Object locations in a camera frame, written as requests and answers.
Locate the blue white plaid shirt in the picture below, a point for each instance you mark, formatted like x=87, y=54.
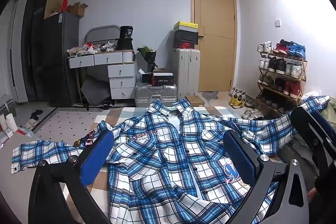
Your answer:
x=162, y=161

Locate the pale green garment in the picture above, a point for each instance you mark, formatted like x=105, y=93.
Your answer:
x=331, y=111

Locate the white desk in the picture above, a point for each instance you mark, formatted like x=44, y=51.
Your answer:
x=105, y=58

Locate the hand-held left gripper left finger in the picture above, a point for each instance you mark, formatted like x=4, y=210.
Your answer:
x=96, y=157

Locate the black round box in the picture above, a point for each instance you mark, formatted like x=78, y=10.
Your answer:
x=124, y=44

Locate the black paper bag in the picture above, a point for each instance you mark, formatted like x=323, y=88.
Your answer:
x=126, y=32

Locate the wooden door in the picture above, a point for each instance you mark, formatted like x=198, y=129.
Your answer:
x=215, y=17

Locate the grey garment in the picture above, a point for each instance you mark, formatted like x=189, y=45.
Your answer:
x=296, y=153

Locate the wooden shoe rack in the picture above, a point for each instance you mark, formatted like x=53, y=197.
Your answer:
x=304, y=69

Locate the open black box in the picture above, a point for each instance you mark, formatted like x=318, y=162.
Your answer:
x=145, y=77

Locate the small cardboard box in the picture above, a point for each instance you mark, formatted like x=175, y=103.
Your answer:
x=194, y=100

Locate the red paper bag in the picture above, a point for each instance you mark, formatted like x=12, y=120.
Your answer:
x=64, y=3

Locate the group of sneakers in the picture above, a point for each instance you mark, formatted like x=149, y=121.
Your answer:
x=278, y=65

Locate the dark tall wardrobe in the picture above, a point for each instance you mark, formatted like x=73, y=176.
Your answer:
x=34, y=56

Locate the open cardboard box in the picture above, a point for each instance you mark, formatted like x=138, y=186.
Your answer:
x=77, y=9

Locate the black slipper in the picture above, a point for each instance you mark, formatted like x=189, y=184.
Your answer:
x=36, y=114

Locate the dark wrapped flower bouquet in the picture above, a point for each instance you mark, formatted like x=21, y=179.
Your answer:
x=147, y=55

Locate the white tall cabinet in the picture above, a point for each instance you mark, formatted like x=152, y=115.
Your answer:
x=18, y=56

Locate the grey rounded chair back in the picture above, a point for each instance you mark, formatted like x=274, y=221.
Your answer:
x=102, y=31

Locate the white drawer unit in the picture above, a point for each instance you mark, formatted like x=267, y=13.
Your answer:
x=121, y=79

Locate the yellow shoe box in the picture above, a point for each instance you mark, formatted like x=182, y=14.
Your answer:
x=185, y=26

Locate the dotted light rug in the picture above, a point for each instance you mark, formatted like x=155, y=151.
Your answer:
x=65, y=121

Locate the plastic bag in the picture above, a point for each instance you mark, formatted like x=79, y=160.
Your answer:
x=23, y=132

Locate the silver suitcase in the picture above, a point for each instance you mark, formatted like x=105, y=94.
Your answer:
x=155, y=95

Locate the dark grey refrigerator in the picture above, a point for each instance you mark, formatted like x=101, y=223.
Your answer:
x=61, y=56

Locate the white bottle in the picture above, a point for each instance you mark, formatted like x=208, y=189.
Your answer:
x=10, y=121

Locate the pile of papers and clutter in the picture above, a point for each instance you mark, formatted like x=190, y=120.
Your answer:
x=89, y=47

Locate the white light switch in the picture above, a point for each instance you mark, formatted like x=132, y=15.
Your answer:
x=277, y=23

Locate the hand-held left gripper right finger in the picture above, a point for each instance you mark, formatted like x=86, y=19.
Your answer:
x=241, y=158

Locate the grey bag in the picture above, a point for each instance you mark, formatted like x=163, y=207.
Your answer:
x=95, y=91

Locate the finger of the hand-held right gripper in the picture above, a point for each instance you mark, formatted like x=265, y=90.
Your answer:
x=298, y=114
x=326, y=121

